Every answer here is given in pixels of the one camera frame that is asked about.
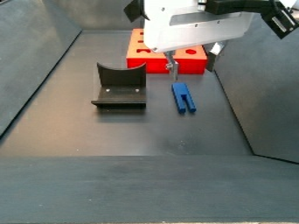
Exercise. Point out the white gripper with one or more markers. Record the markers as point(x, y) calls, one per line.
point(179, 24)

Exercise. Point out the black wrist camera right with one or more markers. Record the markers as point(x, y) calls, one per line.
point(276, 12)

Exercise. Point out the blue slotted square-circle object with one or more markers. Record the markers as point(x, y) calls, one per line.
point(183, 98)

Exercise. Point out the black curved fixture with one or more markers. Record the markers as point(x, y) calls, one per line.
point(121, 87)

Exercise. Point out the red shape-sorter block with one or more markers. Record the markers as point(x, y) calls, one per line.
point(191, 58)

